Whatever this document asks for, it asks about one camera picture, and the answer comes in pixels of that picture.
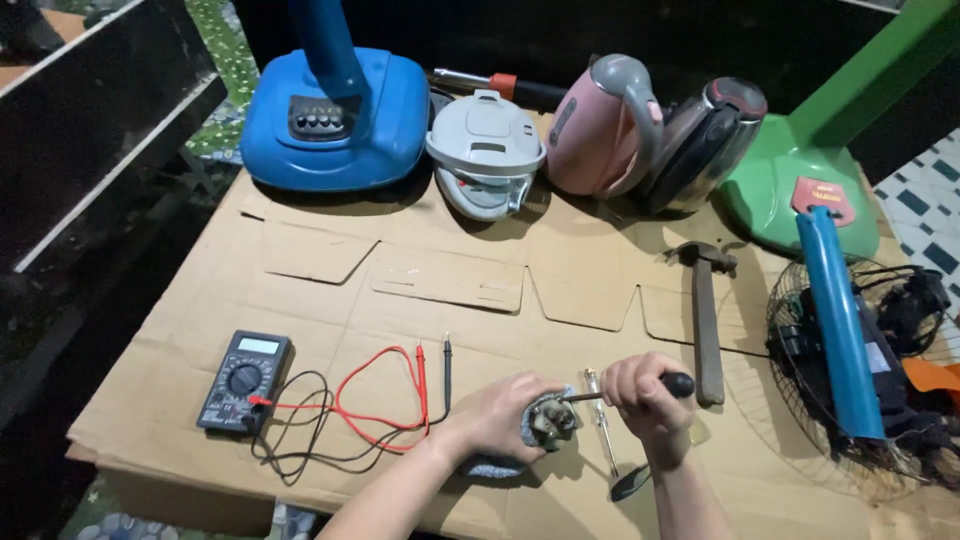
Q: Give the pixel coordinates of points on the white rice cooker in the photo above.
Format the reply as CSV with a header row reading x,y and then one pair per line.
x,y
486,157

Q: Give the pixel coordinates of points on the small metal motor part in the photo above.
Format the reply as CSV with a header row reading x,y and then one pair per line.
x,y
553,426

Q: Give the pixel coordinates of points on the black multimeter probe lead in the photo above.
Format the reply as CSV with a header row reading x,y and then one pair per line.
x,y
300,454

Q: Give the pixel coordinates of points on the tool with orange collar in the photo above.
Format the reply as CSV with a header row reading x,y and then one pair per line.
x,y
510,84

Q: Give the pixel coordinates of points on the red multimeter probe lead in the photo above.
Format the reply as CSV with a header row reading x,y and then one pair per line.
x,y
375,420

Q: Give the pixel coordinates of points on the brown cardboard sheet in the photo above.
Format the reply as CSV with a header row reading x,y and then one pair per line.
x,y
375,300

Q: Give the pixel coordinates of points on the orange plastic piece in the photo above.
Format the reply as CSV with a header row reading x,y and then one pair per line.
x,y
934,375

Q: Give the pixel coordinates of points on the black shelf unit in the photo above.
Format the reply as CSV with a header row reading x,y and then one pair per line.
x,y
82,127

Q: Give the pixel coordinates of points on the person's right fingers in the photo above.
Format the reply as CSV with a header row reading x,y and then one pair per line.
x,y
626,390

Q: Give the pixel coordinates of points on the blue fan base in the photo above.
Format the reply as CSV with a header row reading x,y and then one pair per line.
x,y
337,142

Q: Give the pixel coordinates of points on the person's right hand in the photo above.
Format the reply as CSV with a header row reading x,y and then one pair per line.
x,y
660,405

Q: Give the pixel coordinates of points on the pink electric kettle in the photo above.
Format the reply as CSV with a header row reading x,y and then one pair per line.
x,y
592,135

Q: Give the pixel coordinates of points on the clear tester screwdriver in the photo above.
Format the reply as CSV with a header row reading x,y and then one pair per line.
x,y
602,424

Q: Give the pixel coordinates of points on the person's left hand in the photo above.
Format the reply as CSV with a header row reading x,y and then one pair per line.
x,y
491,420

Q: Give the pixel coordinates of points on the blue plastic tube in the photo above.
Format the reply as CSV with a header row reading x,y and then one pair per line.
x,y
840,330

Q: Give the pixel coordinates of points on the grey cloth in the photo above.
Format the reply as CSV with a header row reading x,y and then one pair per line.
x,y
491,470

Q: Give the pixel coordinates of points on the stainless steel electric kettle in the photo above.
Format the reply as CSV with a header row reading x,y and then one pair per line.
x,y
701,150

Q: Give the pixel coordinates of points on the green fan base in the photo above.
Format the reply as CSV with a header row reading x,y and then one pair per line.
x,y
795,180

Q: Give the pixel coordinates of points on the black digital multimeter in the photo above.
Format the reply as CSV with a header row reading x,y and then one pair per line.
x,y
244,382

